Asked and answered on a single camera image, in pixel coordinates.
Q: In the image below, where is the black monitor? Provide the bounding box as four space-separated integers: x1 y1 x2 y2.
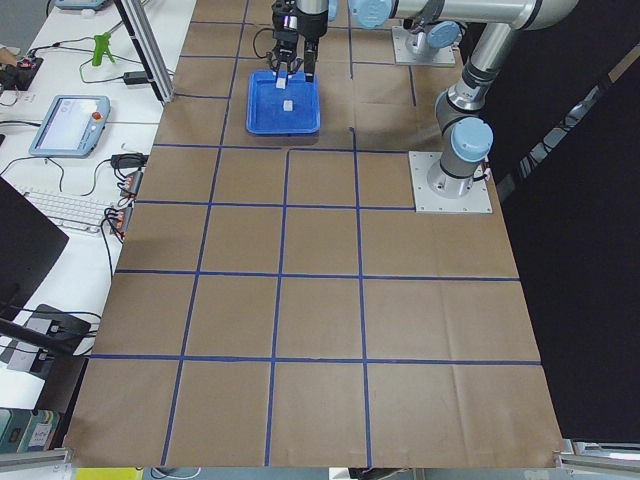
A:
0 179 69 321

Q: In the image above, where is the brown paper table cover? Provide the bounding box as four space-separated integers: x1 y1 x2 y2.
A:
65 1 561 468

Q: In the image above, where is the aluminium frame post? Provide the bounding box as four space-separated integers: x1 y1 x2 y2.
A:
114 0 174 105

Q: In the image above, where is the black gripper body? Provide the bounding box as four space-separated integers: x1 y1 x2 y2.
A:
272 15 299 58
298 10 328 44

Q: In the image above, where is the blue plastic tray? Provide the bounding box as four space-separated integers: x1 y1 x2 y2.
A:
246 70 321 135

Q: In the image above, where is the white keyboard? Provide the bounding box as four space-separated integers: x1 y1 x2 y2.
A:
16 186 115 234

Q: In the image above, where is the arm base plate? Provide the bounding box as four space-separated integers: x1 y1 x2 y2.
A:
408 151 493 214
391 26 456 68

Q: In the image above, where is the green clamp tool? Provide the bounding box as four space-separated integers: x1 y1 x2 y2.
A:
91 32 115 67

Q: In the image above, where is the teach pendant tablet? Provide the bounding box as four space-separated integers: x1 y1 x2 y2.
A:
29 95 111 158

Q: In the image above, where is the black power adapter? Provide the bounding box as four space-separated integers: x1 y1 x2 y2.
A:
122 71 149 85

